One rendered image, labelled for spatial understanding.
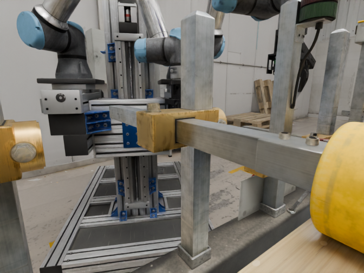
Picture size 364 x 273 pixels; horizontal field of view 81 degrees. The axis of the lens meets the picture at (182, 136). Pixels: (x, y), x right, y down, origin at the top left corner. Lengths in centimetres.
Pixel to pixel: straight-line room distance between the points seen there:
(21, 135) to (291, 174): 23
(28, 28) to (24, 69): 189
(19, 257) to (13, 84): 262
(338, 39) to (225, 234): 58
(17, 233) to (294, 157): 26
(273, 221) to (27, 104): 266
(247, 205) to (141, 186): 80
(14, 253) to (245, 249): 37
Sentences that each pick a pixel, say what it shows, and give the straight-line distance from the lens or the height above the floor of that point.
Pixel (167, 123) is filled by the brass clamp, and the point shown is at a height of 96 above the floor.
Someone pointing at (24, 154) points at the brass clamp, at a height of 95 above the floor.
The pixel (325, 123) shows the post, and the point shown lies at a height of 90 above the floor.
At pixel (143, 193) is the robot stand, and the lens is 125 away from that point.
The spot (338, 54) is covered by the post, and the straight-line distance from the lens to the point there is 74.
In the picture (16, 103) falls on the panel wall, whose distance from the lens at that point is 285.
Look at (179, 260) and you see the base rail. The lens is 44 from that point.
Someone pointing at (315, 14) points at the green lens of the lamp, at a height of 113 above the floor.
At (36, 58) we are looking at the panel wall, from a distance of 288.
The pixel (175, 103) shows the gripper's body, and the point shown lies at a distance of 69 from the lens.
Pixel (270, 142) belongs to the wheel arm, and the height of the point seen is 96.
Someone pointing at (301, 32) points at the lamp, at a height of 111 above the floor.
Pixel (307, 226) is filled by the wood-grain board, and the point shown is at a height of 90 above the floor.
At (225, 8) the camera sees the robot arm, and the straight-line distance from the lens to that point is 70.
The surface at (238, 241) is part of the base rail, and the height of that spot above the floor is 70.
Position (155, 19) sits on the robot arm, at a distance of 89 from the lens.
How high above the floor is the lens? 100
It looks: 13 degrees down
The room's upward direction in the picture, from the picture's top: straight up
